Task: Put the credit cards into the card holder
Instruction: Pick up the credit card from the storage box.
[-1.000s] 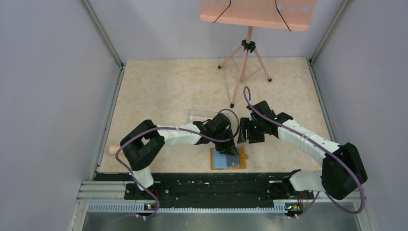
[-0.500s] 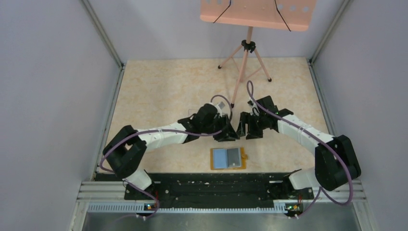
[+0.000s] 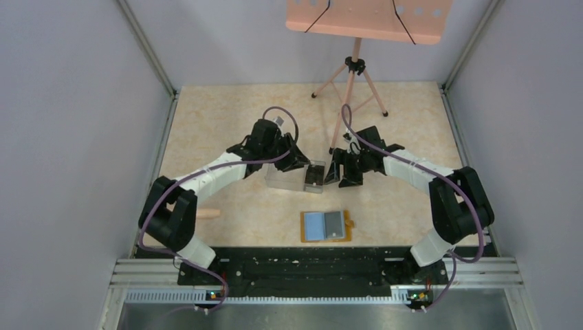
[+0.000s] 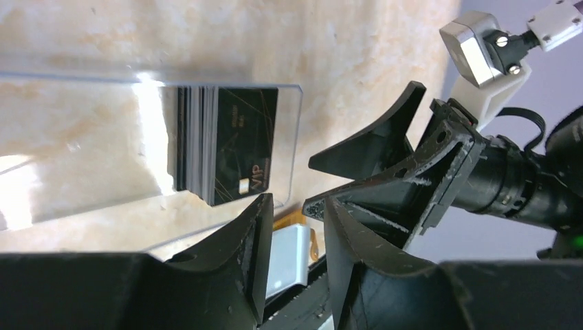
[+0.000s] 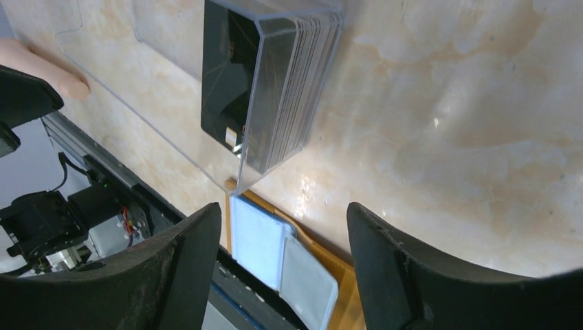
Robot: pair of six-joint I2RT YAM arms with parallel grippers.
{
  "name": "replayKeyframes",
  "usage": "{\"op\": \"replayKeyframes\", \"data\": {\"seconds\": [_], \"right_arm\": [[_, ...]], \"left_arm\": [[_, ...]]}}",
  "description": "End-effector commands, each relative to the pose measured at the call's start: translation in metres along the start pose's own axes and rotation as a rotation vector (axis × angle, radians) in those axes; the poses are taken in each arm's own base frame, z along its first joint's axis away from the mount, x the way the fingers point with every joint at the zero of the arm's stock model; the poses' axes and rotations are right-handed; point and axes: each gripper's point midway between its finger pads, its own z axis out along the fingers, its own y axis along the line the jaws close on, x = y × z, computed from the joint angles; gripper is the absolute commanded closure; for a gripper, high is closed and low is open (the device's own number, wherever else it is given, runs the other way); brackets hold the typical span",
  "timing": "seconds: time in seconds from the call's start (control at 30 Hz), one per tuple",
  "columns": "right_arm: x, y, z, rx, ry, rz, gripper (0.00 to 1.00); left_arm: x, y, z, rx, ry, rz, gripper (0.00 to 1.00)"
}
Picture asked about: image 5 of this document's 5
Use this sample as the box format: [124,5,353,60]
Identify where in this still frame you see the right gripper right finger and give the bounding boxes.
[346,202,582,329]

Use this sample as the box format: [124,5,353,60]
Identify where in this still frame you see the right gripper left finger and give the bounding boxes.
[1,202,221,329]

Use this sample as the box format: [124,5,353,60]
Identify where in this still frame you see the orange leather card holder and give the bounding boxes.
[225,179,366,329]

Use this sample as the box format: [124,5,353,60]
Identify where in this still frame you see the clear plastic card box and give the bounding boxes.
[56,1,344,195]

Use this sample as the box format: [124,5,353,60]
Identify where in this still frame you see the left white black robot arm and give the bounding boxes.
[1,65,64,157]

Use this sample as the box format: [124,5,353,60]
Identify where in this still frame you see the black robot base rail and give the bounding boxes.
[0,152,311,330]

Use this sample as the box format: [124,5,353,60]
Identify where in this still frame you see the wooden handle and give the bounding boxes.
[1,38,90,100]

